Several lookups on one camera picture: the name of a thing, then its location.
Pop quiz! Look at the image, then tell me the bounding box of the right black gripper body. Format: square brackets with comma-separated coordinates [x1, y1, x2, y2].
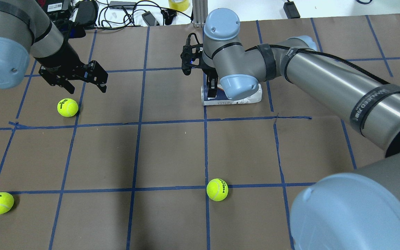
[181, 33, 218, 76]

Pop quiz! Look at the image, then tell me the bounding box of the Head tennis ball centre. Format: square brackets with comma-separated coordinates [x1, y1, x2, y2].
[206, 178, 229, 202]

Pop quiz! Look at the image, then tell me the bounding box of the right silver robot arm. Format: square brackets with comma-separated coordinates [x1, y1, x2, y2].
[180, 8, 400, 250]

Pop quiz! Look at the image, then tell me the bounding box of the Wilson tennis ball front left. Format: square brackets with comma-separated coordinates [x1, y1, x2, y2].
[57, 98, 79, 117]

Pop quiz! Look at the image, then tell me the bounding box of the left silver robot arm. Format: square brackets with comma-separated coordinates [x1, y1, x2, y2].
[0, 0, 108, 94]

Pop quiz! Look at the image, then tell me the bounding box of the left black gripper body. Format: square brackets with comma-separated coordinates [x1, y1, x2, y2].
[39, 42, 84, 86]

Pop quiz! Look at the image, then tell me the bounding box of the aluminium frame post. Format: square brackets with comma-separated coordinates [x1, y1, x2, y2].
[192, 0, 208, 27]

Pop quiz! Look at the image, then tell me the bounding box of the white blue tennis ball can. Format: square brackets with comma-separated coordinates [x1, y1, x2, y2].
[201, 83, 263, 106]

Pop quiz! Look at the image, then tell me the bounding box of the black power adapter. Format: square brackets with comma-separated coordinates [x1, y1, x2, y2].
[283, 0, 301, 19]

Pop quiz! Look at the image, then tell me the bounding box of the yellow tape roll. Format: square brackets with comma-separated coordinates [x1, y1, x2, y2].
[168, 0, 190, 12]

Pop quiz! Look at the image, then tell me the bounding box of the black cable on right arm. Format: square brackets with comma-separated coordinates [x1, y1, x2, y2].
[245, 43, 400, 99]

